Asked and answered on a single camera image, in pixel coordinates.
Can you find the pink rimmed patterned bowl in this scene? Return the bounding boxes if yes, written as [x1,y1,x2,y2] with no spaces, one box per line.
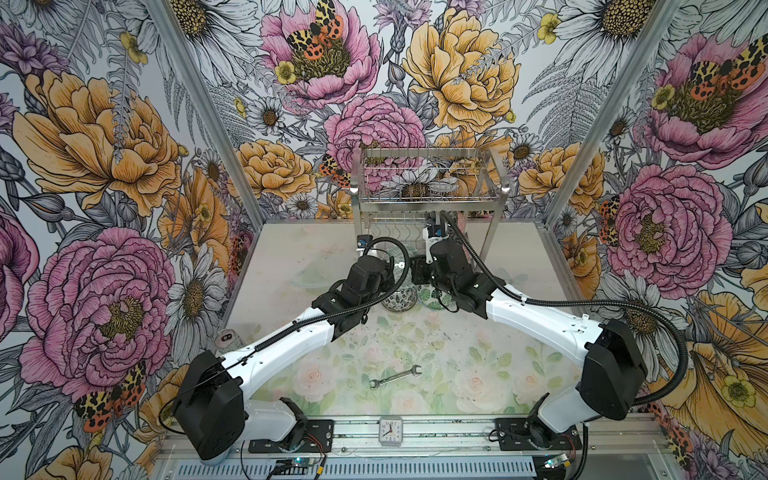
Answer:
[456,212,467,234]

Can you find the black floral pattern bowl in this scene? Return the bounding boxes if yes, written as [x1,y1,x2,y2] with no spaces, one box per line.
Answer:
[382,285,418,313]

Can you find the green geometric pattern bowl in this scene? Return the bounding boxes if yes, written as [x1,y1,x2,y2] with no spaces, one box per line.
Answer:
[386,246,405,282]

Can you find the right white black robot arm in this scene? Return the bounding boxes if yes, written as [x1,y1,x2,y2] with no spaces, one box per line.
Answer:
[412,262,647,446]

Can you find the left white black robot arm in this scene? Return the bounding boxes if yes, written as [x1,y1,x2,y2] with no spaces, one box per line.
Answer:
[171,287,396,464]

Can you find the silver metal dish rack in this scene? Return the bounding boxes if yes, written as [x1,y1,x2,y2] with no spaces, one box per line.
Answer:
[350,146,511,258]

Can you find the green leaf pattern bowl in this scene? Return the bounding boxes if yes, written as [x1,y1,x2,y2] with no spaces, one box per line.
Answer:
[418,285,455,311]

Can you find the silver combination wrench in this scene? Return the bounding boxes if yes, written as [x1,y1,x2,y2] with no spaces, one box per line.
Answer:
[369,364,423,390]

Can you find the silver drink can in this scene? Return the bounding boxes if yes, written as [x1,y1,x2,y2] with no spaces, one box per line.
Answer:
[214,329,244,353]

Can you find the small white square clock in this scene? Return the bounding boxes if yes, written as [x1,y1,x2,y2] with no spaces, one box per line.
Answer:
[378,416,404,447]

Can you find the green circuit board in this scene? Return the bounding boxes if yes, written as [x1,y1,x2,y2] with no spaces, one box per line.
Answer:
[275,457,324,475]

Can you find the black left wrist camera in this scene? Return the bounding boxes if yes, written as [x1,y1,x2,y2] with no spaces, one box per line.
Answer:
[341,255,395,305]

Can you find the black corrugated cable conduit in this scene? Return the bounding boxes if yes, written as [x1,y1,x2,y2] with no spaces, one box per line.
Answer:
[440,211,690,408]

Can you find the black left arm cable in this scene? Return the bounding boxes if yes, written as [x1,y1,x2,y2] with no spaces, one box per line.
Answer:
[157,236,413,436]

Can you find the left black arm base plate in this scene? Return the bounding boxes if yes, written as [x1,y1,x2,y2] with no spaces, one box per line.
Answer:
[247,419,335,454]

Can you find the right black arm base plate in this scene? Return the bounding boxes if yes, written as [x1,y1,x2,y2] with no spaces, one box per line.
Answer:
[490,417,582,452]

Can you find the aluminium front rail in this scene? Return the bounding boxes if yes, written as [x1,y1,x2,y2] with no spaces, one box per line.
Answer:
[308,413,673,460]

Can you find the right aluminium corner post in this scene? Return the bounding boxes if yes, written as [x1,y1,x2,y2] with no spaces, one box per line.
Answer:
[543,0,682,228]

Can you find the aluminium corner post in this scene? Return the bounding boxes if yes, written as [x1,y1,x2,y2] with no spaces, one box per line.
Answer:
[543,0,682,228]
[147,1,264,234]

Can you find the left aluminium corner post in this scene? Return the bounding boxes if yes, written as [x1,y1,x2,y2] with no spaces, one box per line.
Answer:
[147,1,264,234]

